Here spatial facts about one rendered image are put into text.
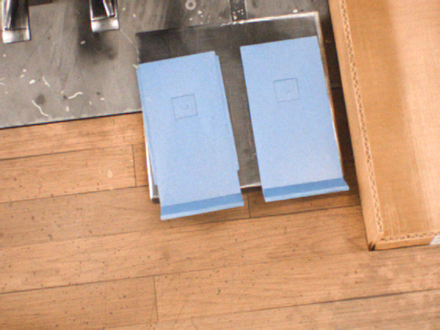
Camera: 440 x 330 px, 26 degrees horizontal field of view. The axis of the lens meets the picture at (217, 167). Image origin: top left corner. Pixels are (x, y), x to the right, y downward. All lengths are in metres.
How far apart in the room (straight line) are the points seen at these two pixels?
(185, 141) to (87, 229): 0.12
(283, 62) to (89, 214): 0.22
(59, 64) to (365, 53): 0.29
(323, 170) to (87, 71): 0.24
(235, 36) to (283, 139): 0.11
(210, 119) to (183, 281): 0.14
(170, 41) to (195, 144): 0.10
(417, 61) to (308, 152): 0.14
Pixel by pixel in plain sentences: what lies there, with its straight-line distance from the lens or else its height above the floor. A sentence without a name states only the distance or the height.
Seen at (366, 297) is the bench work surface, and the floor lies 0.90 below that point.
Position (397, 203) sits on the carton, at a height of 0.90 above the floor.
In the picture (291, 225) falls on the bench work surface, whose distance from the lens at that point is 0.84.
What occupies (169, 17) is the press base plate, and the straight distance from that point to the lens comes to 0.91.
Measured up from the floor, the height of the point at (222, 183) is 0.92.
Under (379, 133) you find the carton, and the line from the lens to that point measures 0.87.
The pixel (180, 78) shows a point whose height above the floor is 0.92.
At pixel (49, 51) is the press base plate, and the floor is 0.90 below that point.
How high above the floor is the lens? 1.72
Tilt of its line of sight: 73 degrees down
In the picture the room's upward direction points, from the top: 9 degrees counter-clockwise
